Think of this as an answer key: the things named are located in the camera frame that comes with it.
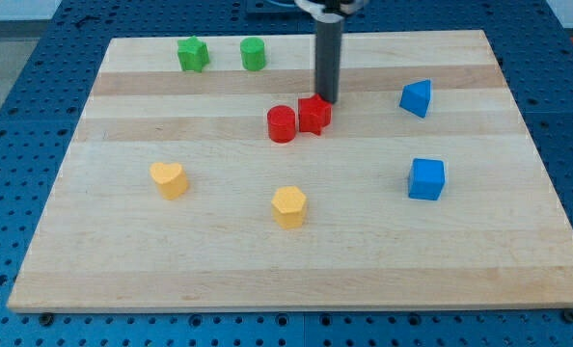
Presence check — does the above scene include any blue triangle block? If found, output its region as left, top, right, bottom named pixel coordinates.
left=399, top=79, right=432, bottom=119

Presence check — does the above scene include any yellow hexagon block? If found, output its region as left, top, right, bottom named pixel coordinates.
left=271, top=186, right=308, bottom=229

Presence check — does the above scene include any red cylinder block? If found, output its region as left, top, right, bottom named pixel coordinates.
left=267, top=105, right=296, bottom=143

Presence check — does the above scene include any red star block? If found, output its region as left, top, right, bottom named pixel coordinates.
left=298, top=93, right=332, bottom=136

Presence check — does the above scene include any yellow heart block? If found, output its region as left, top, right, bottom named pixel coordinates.
left=150, top=162, right=189, bottom=200

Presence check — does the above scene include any green cylinder block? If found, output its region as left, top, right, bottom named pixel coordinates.
left=240, top=37, right=266, bottom=71

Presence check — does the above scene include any blue cube block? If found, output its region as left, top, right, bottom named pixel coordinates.
left=408, top=158, right=445, bottom=200

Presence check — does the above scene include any wooden board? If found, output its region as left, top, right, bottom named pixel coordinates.
left=8, top=30, right=573, bottom=313

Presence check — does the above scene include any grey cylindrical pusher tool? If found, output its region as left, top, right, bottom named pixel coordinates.
left=314, top=13, right=344, bottom=104

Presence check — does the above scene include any green star block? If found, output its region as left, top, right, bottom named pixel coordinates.
left=177, top=36, right=209, bottom=72

